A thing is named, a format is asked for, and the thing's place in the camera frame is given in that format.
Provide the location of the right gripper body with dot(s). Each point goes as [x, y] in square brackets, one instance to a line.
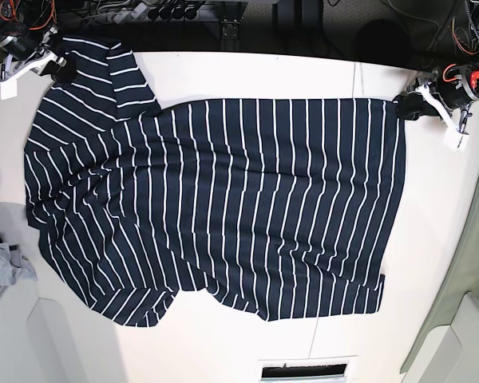
[24, 45]

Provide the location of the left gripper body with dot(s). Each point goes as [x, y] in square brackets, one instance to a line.
[457, 86]

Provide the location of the navy white striped t-shirt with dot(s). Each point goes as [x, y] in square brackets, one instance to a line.
[280, 208]

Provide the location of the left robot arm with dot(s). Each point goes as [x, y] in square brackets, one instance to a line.
[472, 14]

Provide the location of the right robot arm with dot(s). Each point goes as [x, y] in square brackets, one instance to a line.
[32, 15]

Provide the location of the black office chair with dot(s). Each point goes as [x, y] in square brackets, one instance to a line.
[383, 42]

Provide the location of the grey cloth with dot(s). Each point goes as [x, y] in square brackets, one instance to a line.
[14, 265]

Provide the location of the aluminium frame post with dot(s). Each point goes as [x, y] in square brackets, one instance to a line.
[230, 17]

